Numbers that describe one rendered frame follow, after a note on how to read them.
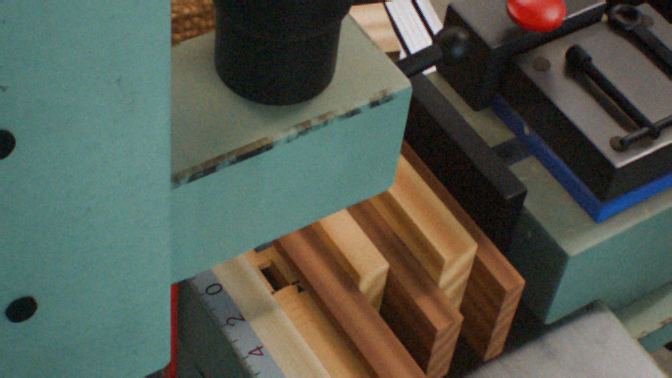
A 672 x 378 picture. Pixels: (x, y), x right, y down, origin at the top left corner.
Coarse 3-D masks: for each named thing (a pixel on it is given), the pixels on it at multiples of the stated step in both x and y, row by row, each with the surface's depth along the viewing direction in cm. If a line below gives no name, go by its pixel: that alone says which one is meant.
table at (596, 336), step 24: (528, 312) 70; (576, 312) 70; (600, 312) 70; (624, 312) 74; (648, 312) 75; (528, 336) 69; (552, 336) 69; (576, 336) 69; (600, 336) 69; (624, 336) 70; (648, 336) 74; (192, 360) 66; (456, 360) 68; (480, 360) 68; (504, 360) 68; (528, 360) 68; (552, 360) 68; (576, 360) 68; (600, 360) 68; (624, 360) 69; (648, 360) 69
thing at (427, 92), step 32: (416, 96) 66; (416, 128) 67; (448, 128) 65; (448, 160) 66; (480, 160) 64; (512, 160) 69; (480, 192) 64; (512, 192) 63; (480, 224) 65; (512, 224) 65
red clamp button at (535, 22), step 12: (516, 0) 67; (528, 0) 67; (540, 0) 67; (552, 0) 67; (516, 12) 67; (528, 12) 67; (540, 12) 67; (552, 12) 67; (564, 12) 67; (516, 24) 67; (528, 24) 66; (540, 24) 66; (552, 24) 67
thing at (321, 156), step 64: (192, 64) 56; (384, 64) 57; (192, 128) 53; (256, 128) 54; (320, 128) 54; (384, 128) 57; (192, 192) 53; (256, 192) 55; (320, 192) 58; (192, 256) 56
